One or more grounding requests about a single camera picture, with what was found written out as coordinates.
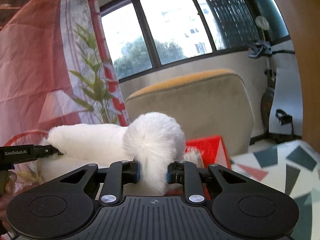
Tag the geometric patterned tablecloth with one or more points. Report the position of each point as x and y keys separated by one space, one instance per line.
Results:
x=275 y=170

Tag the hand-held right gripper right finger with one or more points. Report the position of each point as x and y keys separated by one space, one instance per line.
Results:
x=169 y=177

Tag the person's left hand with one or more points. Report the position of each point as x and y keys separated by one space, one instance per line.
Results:
x=8 y=183

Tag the black exercise bike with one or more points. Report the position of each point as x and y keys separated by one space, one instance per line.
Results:
x=266 y=102

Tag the white plush toy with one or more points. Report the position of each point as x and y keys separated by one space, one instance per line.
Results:
x=155 y=140

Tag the red cardboard box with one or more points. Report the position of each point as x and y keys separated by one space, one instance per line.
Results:
x=212 y=150

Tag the black-framed window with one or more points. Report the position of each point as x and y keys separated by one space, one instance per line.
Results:
x=162 y=30

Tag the beige chair with yellow top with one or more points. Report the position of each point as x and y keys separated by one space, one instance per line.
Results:
x=200 y=105

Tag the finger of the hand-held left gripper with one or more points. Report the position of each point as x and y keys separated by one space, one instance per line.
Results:
x=46 y=150

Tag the wooden panel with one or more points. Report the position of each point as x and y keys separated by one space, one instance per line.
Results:
x=305 y=55

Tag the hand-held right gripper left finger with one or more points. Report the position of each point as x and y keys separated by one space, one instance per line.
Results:
x=137 y=172

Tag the printed pink backdrop cloth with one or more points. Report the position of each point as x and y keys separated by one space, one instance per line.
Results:
x=37 y=67

